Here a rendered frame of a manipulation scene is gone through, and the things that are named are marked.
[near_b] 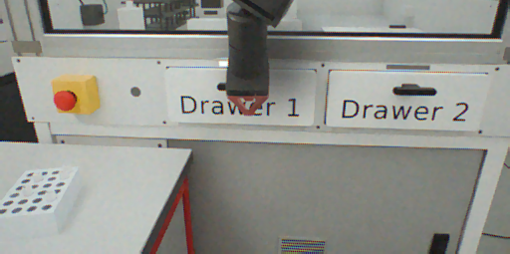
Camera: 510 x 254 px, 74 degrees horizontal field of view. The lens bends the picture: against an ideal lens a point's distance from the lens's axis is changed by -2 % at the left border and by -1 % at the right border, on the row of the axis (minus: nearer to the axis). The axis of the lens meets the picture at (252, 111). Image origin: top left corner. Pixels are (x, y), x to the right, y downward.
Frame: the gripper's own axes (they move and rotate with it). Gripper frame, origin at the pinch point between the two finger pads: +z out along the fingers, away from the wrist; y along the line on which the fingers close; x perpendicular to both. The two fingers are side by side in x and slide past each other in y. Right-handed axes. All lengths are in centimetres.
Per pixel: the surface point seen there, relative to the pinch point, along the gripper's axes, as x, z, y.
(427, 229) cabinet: -41, 31, -10
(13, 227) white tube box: 31.0, -1.2, -23.9
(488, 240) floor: -106, 107, 16
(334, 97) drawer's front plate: -16.1, 1.7, 3.9
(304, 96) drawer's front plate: -10.5, 1.9, 4.2
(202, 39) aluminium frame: 8.9, -5.8, 11.2
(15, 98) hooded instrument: 82, 40, 37
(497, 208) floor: -124, 118, 37
